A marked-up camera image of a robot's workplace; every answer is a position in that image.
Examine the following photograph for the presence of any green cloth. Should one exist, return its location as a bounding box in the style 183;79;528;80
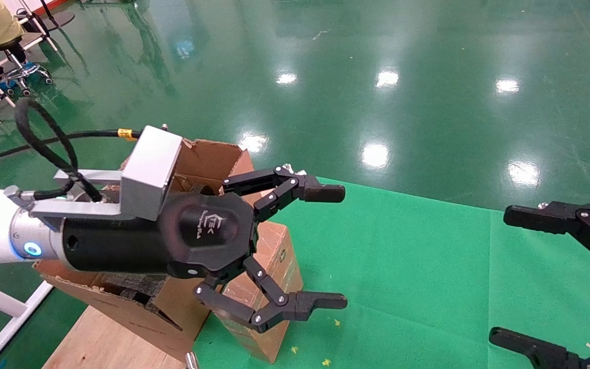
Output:
193;174;590;369

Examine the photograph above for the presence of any large open cardboard carton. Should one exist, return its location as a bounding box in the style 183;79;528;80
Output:
34;138;255;362

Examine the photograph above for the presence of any black camera cable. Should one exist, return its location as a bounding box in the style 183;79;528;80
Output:
0;97;142;203

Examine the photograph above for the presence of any black round stand base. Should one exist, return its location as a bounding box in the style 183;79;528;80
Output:
39;0;75;29

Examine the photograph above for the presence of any wheeled black stool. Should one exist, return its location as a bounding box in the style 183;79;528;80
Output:
0;36;52;95

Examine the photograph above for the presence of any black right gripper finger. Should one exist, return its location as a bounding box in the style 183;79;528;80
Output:
503;199;590;277
489;327;590;369

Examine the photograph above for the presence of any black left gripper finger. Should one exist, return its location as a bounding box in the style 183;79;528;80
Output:
194;256;348;334
222;165;346;222

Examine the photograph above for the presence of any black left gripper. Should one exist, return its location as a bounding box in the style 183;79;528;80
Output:
62;192;260;280

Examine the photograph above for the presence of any small brown cardboard box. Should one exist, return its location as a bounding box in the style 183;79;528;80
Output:
213;220;304;364

